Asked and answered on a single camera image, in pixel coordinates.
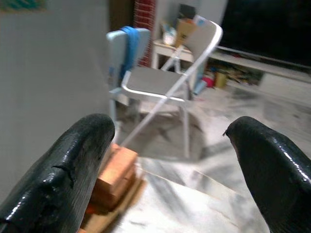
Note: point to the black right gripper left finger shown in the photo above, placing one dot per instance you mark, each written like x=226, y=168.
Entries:
x=60, y=174

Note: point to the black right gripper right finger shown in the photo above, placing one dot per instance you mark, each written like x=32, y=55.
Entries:
x=274, y=174

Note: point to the grey fridge body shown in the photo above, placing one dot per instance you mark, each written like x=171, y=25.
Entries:
x=48, y=72

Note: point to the orange brick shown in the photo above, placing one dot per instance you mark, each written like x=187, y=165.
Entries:
x=116, y=174

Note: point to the wooden plank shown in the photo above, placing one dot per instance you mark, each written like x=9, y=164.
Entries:
x=107, y=221

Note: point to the white television bench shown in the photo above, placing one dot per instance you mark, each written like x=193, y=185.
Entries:
x=281, y=81

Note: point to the yellow container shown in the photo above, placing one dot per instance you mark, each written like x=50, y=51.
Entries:
x=220, y=80

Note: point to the pink toy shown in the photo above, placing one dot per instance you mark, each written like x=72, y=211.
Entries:
x=207, y=82

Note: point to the light blue cylinder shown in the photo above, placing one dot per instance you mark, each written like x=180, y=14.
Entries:
x=199, y=88

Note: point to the white metal folding chair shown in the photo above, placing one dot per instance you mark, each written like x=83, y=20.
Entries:
x=150, y=78

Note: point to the light blue folded chair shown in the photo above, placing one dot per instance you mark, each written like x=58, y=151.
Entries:
x=115, y=48

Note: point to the black television screen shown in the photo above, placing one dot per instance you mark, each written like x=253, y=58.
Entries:
x=267, y=24

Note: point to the small white side table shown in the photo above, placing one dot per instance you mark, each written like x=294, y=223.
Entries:
x=165, y=49

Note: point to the brown cardboard box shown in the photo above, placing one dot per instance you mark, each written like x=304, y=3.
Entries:
x=183, y=32

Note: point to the white plastic bag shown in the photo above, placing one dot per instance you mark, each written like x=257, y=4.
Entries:
x=168, y=35

